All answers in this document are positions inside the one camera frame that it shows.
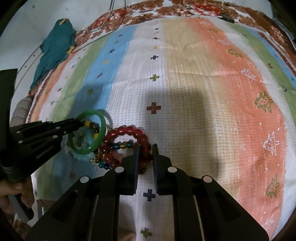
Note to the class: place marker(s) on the grey striped pillow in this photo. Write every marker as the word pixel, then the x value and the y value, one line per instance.
pixel 21 111

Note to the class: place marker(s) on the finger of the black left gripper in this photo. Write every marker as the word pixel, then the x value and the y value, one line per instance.
pixel 67 126

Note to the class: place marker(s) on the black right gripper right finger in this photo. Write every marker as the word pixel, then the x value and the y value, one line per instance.
pixel 167 178

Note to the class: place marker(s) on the green jade bangle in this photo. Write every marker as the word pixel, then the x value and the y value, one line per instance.
pixel 99 135

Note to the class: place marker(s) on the teal cloth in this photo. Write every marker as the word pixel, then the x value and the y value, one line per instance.
pixel 55 48

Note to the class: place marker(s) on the brown floral blanket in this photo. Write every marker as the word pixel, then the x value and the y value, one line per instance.
pixel 149 10

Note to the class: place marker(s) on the striped colourful bed sheet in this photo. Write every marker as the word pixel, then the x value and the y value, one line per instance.
pixel 217 98

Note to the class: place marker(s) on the person's left hand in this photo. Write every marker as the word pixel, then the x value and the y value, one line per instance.
pixel 25 189

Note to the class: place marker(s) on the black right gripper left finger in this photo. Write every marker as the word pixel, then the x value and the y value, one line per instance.
pixel 126 175

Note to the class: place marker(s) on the small black charger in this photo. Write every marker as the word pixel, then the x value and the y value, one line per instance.
pixel 226 18

